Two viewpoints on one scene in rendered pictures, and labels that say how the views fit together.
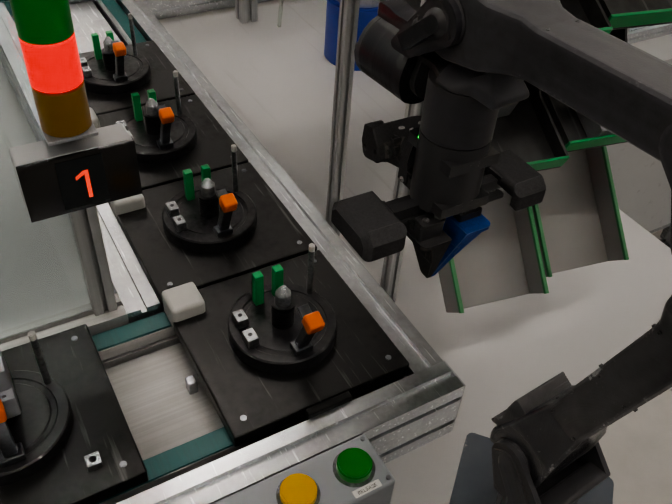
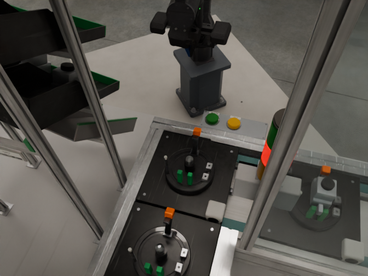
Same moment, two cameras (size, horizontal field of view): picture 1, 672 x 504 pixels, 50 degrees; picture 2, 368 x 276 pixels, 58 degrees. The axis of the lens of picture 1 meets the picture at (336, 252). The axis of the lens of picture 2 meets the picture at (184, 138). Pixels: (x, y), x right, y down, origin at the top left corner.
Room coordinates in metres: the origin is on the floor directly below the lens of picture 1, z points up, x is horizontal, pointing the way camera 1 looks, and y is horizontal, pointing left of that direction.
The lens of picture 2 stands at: (0.93, 0.42, 1.79)
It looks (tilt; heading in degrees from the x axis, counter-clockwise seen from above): 54 degrees down; 231
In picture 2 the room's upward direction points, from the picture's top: 2 degrees counter-clockwise
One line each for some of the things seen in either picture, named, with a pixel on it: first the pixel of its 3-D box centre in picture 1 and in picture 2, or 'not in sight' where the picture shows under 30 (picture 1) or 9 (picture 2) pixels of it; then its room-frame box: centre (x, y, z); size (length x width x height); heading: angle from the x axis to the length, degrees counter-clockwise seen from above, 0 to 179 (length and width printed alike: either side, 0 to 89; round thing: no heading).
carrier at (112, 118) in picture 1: (153, 118); not in sight; (1.03, 0.33, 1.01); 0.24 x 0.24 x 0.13; 33
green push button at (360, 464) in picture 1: (354, 467); (212, 119); (0.43, -0.04, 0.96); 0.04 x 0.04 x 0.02
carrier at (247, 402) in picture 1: (282, 308); (189, 164); (0.62, 0.06, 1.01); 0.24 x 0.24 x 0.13; 33
